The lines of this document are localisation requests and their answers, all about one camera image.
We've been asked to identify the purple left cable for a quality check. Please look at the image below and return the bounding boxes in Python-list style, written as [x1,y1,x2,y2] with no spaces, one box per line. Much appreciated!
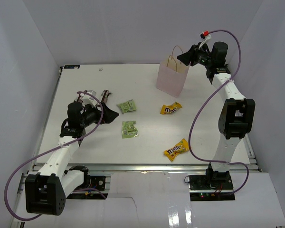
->
[4,91,107,221]

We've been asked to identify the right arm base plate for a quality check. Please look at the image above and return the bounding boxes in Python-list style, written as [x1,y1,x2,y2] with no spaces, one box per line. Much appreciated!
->
[184,175,236,202]

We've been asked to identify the pink paper bag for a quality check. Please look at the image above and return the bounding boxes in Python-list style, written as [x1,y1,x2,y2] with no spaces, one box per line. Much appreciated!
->
[156,45,189,97]

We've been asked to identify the green snack packet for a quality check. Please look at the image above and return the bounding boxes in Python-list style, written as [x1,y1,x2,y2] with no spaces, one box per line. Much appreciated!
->
[117,99,137,114]
[122,121,138,139]

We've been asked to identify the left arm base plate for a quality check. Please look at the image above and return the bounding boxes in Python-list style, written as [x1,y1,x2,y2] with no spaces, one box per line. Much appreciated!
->
[67,175,108,200]

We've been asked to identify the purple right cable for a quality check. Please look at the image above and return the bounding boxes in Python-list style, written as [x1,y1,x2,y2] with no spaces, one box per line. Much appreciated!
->
[189,29,250,195]

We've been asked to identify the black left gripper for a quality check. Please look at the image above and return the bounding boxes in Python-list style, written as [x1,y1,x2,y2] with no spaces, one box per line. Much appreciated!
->
[80,102,119,127]

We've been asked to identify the yellow candy bag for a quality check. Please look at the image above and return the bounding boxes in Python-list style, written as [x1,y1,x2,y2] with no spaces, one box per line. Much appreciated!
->
[163,138,189,162]
[160,102,182,114]

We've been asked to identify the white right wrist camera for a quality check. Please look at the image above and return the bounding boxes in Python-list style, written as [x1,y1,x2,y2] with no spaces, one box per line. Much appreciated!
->
[199,30,211,41]

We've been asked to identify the purple cable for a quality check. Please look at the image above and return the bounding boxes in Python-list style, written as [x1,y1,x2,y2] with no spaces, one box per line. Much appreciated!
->
[4,91,107,221]
[189,29,250,195]

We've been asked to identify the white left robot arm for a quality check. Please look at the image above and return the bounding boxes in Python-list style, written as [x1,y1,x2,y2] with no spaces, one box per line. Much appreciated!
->
[25,102,119,216]

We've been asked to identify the aluminium table rail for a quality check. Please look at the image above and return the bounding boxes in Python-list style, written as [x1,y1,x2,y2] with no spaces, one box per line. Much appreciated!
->
[16,64,259,198]

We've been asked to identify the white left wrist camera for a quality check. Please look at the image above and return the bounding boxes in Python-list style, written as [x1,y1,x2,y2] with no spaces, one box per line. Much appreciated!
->
[80,90,97,107]

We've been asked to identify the blue label sticker left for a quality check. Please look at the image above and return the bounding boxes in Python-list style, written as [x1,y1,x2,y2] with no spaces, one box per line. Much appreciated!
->
[63,65,80,69]

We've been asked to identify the yellow candy bag front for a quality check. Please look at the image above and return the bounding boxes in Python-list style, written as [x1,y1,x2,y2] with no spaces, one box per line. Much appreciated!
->
[163,138,189,162]

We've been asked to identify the brown snack bar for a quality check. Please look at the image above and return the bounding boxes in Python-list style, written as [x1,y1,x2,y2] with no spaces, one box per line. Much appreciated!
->
[101,90,112,104]
[74,90,90,103]

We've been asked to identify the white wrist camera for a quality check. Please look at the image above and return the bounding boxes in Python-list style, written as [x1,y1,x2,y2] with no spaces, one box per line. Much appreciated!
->
[80,90,97,107]
[199,30,211,41]

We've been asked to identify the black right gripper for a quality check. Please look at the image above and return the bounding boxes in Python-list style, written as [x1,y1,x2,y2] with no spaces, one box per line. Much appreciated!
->
[178,42,214,67]

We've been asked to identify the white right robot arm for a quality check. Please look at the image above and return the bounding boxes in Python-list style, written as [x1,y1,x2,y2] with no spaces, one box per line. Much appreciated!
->
[177,41,256,190]

